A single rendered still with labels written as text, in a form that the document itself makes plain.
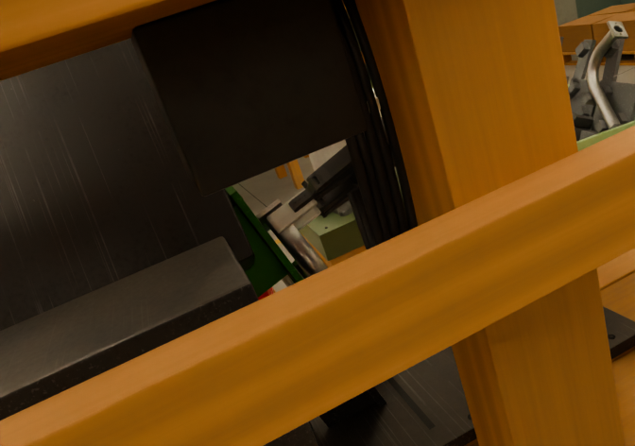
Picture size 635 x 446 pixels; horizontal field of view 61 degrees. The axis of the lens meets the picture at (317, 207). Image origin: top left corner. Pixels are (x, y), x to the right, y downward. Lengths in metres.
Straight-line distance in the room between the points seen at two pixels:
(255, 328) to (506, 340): 0.27
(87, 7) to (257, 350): 0.25
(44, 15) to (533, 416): 0.56
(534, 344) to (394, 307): 0.21
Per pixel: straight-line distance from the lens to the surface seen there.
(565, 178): 0.50
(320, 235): 1.43
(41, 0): 0.36
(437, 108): 0.46
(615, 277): 1.10
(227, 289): 0.57
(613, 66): 1.73
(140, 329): 0.57
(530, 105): 0.52
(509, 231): 0.46
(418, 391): 0.88
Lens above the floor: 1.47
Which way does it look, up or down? 19 degrees down
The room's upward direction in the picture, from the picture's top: 19 degrees counter-clockwise
